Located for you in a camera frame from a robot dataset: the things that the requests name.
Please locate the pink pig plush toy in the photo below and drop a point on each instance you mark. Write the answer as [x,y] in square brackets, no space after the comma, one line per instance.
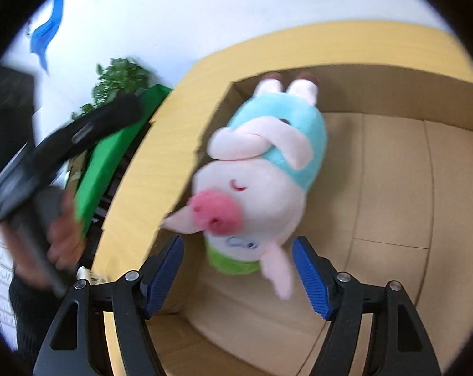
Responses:
[252,188]

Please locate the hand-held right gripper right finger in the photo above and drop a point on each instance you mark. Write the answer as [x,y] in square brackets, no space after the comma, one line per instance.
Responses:
[312,282]

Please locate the dark screen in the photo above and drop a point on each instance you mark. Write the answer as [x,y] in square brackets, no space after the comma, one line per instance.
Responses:
[9,117]

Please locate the brown cardboard box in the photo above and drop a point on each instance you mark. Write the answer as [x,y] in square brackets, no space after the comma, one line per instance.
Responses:
[396,188]

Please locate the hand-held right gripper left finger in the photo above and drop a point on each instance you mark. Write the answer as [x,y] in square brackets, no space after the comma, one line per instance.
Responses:
[165,276]

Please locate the person's left hand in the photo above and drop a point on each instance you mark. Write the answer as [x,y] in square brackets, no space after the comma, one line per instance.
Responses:
[66,239]

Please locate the blue wall sticker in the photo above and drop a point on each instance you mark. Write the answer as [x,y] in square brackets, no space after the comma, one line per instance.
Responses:
[44,35]

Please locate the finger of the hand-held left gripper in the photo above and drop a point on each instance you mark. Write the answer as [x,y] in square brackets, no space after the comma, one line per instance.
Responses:
[107,119]

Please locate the person's left forearm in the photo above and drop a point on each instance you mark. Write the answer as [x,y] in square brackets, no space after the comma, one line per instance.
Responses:
[29,321]

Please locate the green leafy plant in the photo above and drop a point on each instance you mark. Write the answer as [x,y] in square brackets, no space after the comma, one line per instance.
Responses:
[117,80]

